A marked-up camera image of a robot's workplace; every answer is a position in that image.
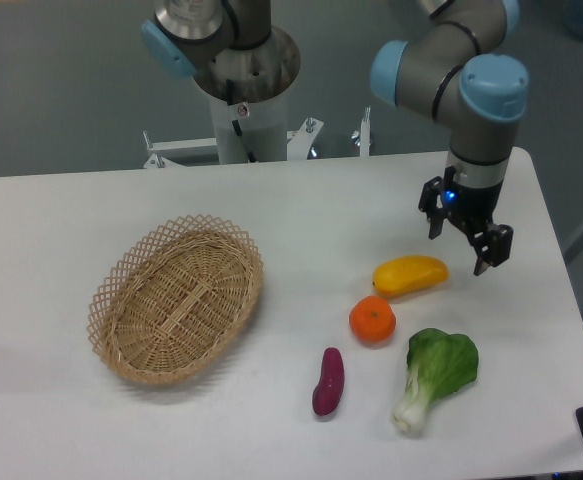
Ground yellow mango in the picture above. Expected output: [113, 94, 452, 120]
[372, 255, 449, 298]

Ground green bok choy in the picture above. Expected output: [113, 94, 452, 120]
[391, 328, 479, 435]

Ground woven wicker basket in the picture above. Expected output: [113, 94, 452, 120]
[87, 215, 263, 386]

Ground purple sweet potato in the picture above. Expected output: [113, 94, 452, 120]
[312, 347, 345, 417]

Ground white metal frame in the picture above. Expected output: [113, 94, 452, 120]
[143, 106, 374, 169]

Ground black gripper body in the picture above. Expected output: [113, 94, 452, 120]
[441, 154, 509, 233]

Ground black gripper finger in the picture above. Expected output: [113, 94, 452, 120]
[465, 221, 514, 276]
[418, 176, 446, 239]

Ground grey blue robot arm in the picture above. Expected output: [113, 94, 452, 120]
[141, 1, 529, 274]

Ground orange tangerine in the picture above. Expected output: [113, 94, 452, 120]
[349, 295, 397, 344]

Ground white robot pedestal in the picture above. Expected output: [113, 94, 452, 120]
[193, 27, 301, 164]

